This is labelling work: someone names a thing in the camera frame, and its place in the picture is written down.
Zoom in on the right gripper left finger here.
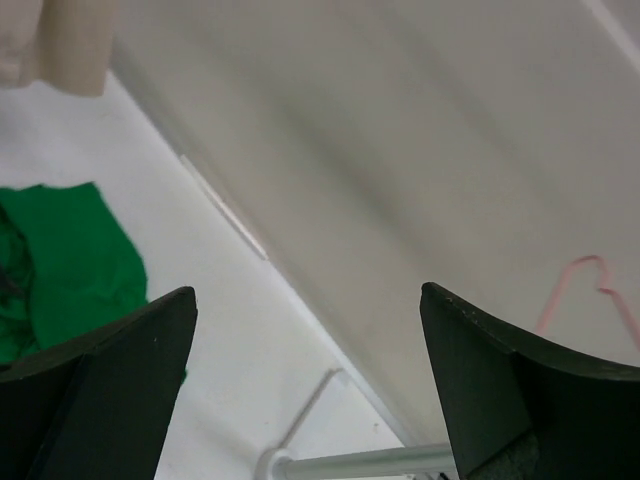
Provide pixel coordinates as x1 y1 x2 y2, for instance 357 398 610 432
1 286 198 480

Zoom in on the metal clothes rack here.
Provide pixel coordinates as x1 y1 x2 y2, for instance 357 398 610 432
254 369 456 479

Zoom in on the beige ribbed garment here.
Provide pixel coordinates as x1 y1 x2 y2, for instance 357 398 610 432
1 0 118 97

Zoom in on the green t shirt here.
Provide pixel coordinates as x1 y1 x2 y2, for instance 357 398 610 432
1 183 148 364

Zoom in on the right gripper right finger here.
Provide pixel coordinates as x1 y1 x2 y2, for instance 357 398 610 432
420 282 639 479

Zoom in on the pink wire hanger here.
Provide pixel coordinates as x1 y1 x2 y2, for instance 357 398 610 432
537 254 640 351

